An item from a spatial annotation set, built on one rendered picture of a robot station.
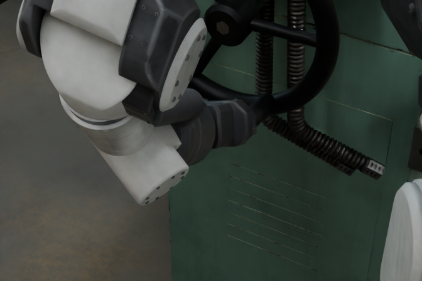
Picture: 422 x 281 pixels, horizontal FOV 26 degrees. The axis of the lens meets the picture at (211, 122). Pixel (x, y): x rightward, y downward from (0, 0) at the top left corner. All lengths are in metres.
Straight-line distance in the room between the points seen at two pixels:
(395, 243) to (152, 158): 0.31
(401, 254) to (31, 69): 1.90
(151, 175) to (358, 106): 0.54
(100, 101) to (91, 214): 1.36
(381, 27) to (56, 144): 1.14
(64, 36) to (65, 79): 0.04
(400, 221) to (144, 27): 0.23
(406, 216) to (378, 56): 0.68
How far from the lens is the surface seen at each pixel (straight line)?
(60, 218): 2.05
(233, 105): 1.09
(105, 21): 0.63
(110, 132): 0.76
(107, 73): 0.68
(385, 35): 1.30
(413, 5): 0.58
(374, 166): 1.31
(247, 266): 1.73
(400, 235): 0.68
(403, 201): 0.67
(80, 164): 2.18
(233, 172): 1.59
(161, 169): 0.91
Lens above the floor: 1.44
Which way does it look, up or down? 39 degrees down
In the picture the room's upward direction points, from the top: straight up
